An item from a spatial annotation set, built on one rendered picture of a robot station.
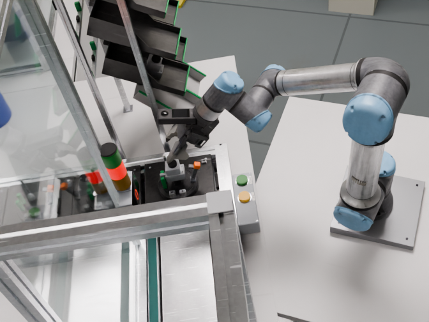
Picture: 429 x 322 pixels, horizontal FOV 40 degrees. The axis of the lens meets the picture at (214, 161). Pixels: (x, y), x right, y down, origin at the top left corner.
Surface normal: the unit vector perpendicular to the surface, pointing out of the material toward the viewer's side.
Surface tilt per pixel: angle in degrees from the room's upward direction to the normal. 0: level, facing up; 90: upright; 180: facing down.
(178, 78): 25
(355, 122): 82
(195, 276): 0
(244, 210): 0
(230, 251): 0
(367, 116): 83
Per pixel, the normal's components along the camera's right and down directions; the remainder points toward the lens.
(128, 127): -0.14, -0.63
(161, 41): 0.29, -0.58
